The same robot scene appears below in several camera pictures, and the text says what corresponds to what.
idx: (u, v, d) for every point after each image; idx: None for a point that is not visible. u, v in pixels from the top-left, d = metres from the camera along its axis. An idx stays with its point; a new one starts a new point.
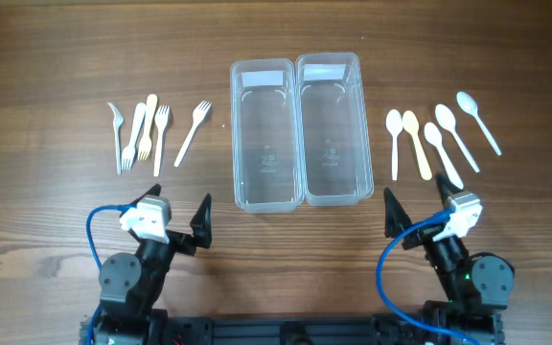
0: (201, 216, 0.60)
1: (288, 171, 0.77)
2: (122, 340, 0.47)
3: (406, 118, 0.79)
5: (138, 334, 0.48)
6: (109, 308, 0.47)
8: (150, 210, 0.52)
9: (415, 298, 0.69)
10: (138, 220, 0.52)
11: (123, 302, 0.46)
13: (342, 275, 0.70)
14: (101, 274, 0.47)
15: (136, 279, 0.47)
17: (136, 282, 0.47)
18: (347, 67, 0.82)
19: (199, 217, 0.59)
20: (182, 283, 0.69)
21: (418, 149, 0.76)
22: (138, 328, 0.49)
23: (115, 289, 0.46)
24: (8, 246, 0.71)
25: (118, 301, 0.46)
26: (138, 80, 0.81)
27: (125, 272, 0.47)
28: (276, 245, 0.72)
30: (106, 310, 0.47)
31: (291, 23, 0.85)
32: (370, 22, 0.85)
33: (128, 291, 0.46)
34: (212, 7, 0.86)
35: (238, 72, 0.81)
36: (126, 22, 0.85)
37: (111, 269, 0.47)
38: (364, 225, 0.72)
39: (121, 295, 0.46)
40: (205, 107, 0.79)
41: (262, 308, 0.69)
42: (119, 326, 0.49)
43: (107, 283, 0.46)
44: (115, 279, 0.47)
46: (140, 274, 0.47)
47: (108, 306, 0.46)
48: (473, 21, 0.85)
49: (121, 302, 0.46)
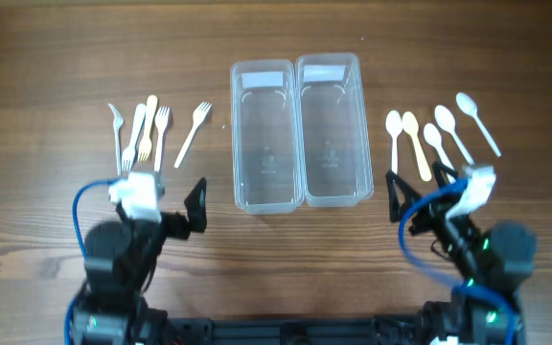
0: (198, 194, 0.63)
1: (288, 172, 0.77)
2: (103, 321, 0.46)
3: (406, 119, 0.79)
5: (123, 314, 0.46)
6: (92, 278, 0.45)
8: (142, 177, 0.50)
9: (415, 298, 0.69)
10: (127, 191, 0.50)
11: (110, 270, 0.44)
13: (341, 276, 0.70)
14: (85, 241, 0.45)
15: (124, 248, 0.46)
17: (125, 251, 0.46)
18: (347, 68, 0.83)
19: (196, 195, 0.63)
20: (182, 284, 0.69)
21: (418, 150, 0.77)
22: (124, 307, 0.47)
23: (103, 255, 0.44)
24: (8, 247, 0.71)
25: (103, 267, 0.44)
26: (138, 82, 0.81)
27: (112, 241, 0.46)
28: (276, 246, 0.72)
30: (92, 281, 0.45)
31: (291, 25, 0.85)
32: (370, 23, 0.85)
33: (115, 258, 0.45)
34: (212, 8, 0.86)
35: (238, 73, 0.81)
36: (127, 23, 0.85)
37: (98, 239, 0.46)
38: (363, 226, 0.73)
39: (109, 263, 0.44)
40: (205, 108, 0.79)
41: (262, 309, 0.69)
42: (102, 307, 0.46)
43: (95, 250, 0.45)
44: (101, 245, 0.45)
46: (126, 243, 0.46)
47: (91, 276, 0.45)
48: (472, 22, 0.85)
49: (105, 271, 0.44)
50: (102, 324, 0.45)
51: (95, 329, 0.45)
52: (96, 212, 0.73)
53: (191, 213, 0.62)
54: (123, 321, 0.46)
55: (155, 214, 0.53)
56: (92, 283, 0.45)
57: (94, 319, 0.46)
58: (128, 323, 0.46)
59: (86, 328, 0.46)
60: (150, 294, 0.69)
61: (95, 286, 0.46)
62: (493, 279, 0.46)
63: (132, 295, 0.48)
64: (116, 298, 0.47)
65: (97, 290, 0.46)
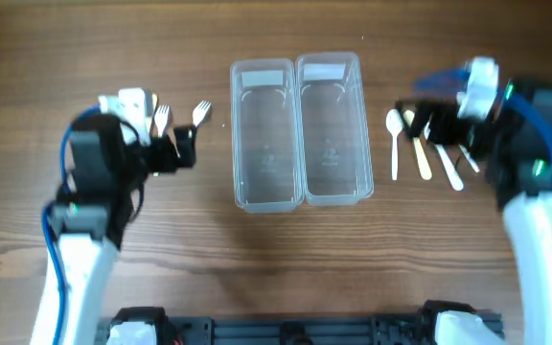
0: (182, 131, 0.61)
1: (289, 171, 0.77)
2: (85, 208, 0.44)
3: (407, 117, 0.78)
5: (104, 202, 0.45)
6: (78, 156, 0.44)
8: (133, 94, 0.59)
9: (415, 298, 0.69)
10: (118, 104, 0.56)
11: (97, 142, 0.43)
13: (341, 275, 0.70)
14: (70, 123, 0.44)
15: (112, 126, 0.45)
17: (112, 129, 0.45)
18: (347, 67, 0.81)
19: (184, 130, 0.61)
20: (182, 283, 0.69)
21: (418, 149, 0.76)
22: (106, 194, 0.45)
23: (88, 128, 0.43)
24: (8, 245, 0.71)
25: (89, 142, 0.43)
26: (138, 80, 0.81)
27: (100, 119, 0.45)
28: (276, 245, 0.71)
30: (77, 158, 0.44)
31: (291, 23, 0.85)
32: (370, 22, 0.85)
33: (103, 130, 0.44)
34: (212, 7, 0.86)
35: (238, 72, 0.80)
36: (126, 22, 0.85)
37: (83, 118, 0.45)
38: (363, 225, 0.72)
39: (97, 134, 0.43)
40: (205, 106, 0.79)
41: (263, 308, 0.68)
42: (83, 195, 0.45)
43: (81, 126, 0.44)
44: (89, 124, 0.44)
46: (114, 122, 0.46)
47: (76, 153, 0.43)
48: (473, 21, 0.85)
49: (92, 142, 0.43)
50: (82, 210, 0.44)
51: (76, 215, 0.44)
52: None
53: (181, 141, 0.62)
54: (104, 207, 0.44)
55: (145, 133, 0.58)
56: (76, 159, 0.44)
57: (75, 203, 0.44)
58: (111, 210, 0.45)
59: (66, 213, 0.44)
60: (149, 293, 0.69)
61: (79, 170, 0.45)
62: (530, 130, 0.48)
63: (120, 184, 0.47)
64: (101, 182, 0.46)
65: (80, 173, 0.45)
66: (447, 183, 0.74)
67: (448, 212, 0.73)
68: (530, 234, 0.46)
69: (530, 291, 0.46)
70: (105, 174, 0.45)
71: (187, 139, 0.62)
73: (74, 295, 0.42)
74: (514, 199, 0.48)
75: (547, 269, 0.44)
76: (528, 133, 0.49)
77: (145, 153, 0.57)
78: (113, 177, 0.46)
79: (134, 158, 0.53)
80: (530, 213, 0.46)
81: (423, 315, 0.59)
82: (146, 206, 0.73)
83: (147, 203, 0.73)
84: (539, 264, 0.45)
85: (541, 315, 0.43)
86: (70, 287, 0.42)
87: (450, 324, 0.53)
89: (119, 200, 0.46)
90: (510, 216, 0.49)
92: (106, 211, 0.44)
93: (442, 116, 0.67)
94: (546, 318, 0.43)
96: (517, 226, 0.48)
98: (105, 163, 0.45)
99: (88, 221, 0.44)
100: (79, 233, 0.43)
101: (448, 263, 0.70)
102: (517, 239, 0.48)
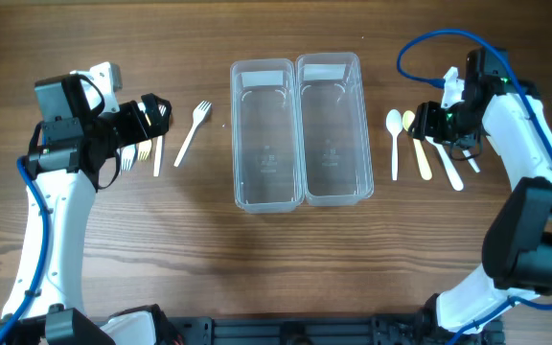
0: (147, 97, 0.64)
1: (289, 171, 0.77)
2: (56, 148, 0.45)
3: (406, 118, 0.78)
5: (73, 144, 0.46)
6: (43, 106, 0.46)
8: (101, 66, 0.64)
9: (415, 298, 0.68)
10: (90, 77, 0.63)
11: (59, 87, 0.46)
13: (341, 275, 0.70)
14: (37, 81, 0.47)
15: (76, 79, 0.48)
17: (76, 80, 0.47)
18: (347, 67, 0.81)
19: (147, 97, 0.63)
20: (182, 284, 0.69)
21: (418, 149, 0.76)
22: (76, 138, 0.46)
23: (50, 80, 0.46)
24: (10, 246, 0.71)
25: (54, 88, 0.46)
26: (138, 80, 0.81)
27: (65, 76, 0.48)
28: (275, 245, 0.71)
30: (44, 108, 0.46)
31: (291, 23, 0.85)
32: (370, 22, 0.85)
33: (64, 80, 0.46)
34: (212, 7, 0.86)
35: (238, 72, 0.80)
36: (126, 22, 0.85)
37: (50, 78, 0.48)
38: (363, 225, 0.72)
39: (59, 82, 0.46)
40: (205, 107, 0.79)
41: (263, 308, 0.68)
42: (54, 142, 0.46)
43: (46, 80, 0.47)
44: (53, 79, 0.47)
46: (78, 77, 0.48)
47: (41, 102, 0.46)
48: (473, 20, 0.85)
49: (56, 87, 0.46)
50: (53, 150, 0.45)
51: (46, 157, 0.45)
52: (95, 211, 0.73)
53: (148, 110, 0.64)
54: (73, 148, 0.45)
55: (113, 103, 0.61)
56: (42, 109, 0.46)
57: (47, 149, 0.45)
58: (80, 152, 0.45)
59: (39, 157, 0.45)
60: (149, 293, 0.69)
61: (46, 121, 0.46)
62: (491, 71, 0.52)
63: (90, 135, 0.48)
64: (68, 130, 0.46)
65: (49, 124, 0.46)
66: (447, 183, 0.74)
67: (448, 212, 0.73)
68: (503, 119, 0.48)
69: (515, 159, 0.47)
70: (73, 121, 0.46)
71: (154, 108, 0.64)
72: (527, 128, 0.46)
73: (56, 218, 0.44)
74: (489, 106, 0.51)
75: (522, 128, 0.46)
76: (492, 73, 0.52)
77: (118, 125, 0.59)
78: (81, 126, 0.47)
79: (107, 126, 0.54)
80: (503, 104, 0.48)
81: (422, 313, 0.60)
82: (146, 205, 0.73)
83: (147, 202, 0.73)
84: (514, 139, 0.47)
85: (524, 166, 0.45)
86: (53, 211, 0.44)
87: (449, 297, 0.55)
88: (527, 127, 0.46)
89: (87, 147, 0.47)
90: (489, 123, 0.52)
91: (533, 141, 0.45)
92: (74, 150, 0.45)
93: (431, 108, 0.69)
94: (528, 164, 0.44)
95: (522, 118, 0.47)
96: (494, 120, 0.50)
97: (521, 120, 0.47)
98: (71, 107, 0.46)
99: (60, 163, 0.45)
100: (55, 170, 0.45)
101: (448, 263, 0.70)
102: (497, 133, 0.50)
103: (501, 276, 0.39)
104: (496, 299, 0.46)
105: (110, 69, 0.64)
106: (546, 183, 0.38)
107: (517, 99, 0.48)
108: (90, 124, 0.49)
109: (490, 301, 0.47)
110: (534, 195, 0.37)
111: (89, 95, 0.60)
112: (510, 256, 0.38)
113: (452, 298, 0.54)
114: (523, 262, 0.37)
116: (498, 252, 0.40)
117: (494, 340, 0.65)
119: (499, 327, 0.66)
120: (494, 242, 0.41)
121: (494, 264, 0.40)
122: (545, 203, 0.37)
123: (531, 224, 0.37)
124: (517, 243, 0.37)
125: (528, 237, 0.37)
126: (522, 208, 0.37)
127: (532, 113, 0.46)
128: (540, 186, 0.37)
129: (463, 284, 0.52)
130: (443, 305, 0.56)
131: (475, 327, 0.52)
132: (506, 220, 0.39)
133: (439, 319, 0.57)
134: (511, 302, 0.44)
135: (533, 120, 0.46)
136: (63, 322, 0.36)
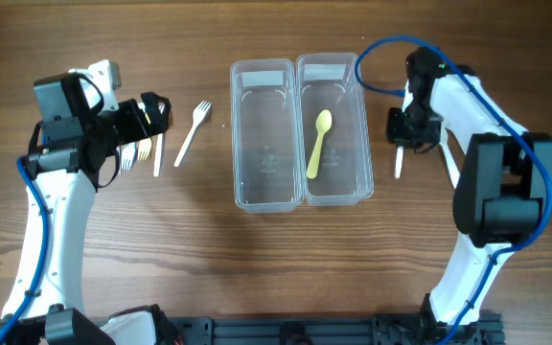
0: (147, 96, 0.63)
1: (288, 171, 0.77)
2: (56, 147, 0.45)
3: (379, 117, 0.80)
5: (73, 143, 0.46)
6: (43, 106, 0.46)
8: (100, 64, 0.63)
9: (415, 298, 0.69)
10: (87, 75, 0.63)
11: (58, 87, 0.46)
13: (341, 275, 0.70)
14: (36, 80, 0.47)
15: (72, 79, 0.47)
17: (72, 80, 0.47)
18: (347, 67, 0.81)
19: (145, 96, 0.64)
20: (183, 283, 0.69)
21: (446, 149, 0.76)
22: (74, 139, 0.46)
23: (51, 79, 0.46)
24: (10, 246, 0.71)
25: (54, 88, 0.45)
26: (138, 80, 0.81)
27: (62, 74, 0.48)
28: (275, 245, 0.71)
30: (42, 107, 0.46)
31: (291, 23, 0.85)
32: (371, 22, 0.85)
33: (62, 80, 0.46)
34: (212, 7, 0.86)
35: (238, 72, 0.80)
36: (126, 22, 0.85)
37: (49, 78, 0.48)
38: (363, 226, 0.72)
39: (57, 82, 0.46)
40: (205, 107, 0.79)
41: (264, 307, 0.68)
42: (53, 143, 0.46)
43: (43, 81, 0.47)
44: (50, 79, 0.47)
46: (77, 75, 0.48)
47: (40, 102, 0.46)
48: (472, 20, 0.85)
49: (55, 89, 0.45)
50: (53, 149, 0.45)
51: (46, 157, 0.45)
52: (96, 211, 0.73)
53: (148, 108, 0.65)
54: (73, 148, 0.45)
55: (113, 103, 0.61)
56: (42, 109, 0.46)
57: (47, 149, 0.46)
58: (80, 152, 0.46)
59: (39, 157, 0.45)
60: (149, 293, 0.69)
61: (45, 121, 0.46)
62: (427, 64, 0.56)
63: (90, 134, 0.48)
64: (68, 130, 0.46)
65: (48, 125, 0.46)
66: (447, 183, 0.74)
67: (448, 212, 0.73)
68: (448, 97, 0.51)
69: (466, 134, 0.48)
70: (72, 121, 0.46)
71: (154, 106, 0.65)
72: (468, 97, 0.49)
73: (56, 218, 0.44)
74: (434, 90, 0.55)
75: (464, 102, 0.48)
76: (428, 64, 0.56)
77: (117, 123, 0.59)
78: (82, 125, 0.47)
79: (106, 125, 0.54)
80: (446, 84, 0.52)
81: (421, 317, 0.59)
82: (146, 205, 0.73)
83: (147, 203, 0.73)
84: (459, 110, 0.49)
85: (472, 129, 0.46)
86: (53, 211, 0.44)
87: (441, 289, 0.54)
88: (468, 97, 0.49)
89: (87, 147, 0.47)
90: (437, 104, 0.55)
91: (474, 105, 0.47)
92: (74, 150, 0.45)
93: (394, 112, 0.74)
94: (474, 126, 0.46)
95: (462, 91, 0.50)
96: (442, 100, 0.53)
97: (461, 92, 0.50)
98: (71, 107, 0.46)
99: (61, 163, 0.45)
100: (55, 170, 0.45)
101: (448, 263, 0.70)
102: (448, 113, 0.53)
103: (472, 231, 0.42)
104: (481, 264, 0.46)
105: (109, 68, 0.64)
106: (494, 137, 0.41)
107: (456, 77, 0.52)
108: (90, 124, 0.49)
109: (475, 268, 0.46)
110: (486, 151, 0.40)
111: (88, 93, 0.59)
112: (476, 207, 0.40)
113: (441, 291, 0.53)
114: (489, 212, 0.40)
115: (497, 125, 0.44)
116: (466, 205, 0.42)
117: (494, 340, 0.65)
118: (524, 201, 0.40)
119: (498, 327, 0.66)
120: (462, 200, 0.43)
121: (465, 220, 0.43)
122: (494, 159, 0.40)
123: (487, 173, 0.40)
124: (480, 193, 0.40)
125: (487, 185, 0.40)
126: (476, 162, 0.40)
127: (471, 85, 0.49)
128: (492, 143, 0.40)
129: (448, 264, 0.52)
130: (437, 298, 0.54)
131: (471, 310, 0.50)
132: (467, 178, 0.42)
133: (435, 313, 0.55)
134: (494, 262, 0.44)
135: (471, 90, 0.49)
136: (63, 322, 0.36)
